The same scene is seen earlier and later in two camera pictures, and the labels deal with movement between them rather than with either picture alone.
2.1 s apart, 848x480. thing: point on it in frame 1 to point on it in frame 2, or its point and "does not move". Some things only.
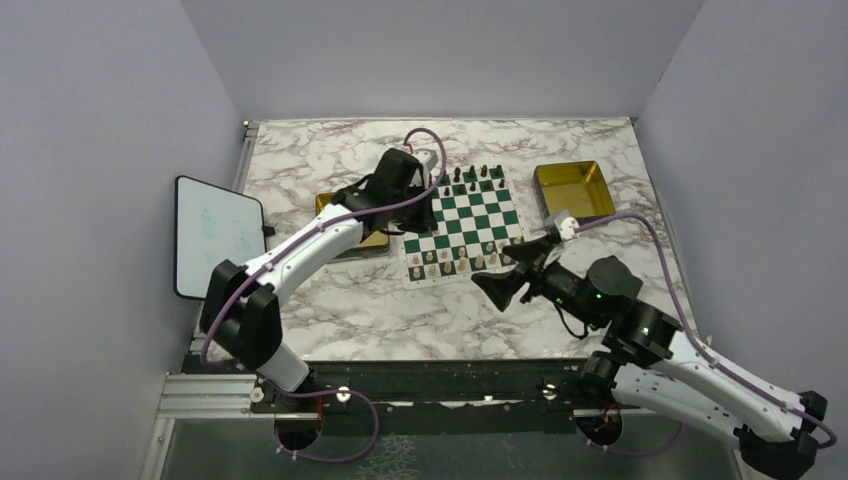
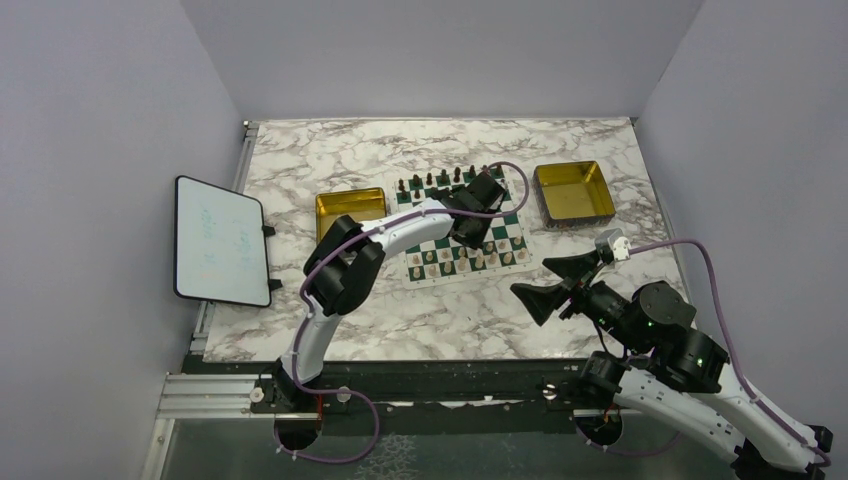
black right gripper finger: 502,286 to 541,301
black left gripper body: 413,217 to 476,233
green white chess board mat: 478,214 does not move
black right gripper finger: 525,252 to 570,266
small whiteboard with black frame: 212,224 does not move
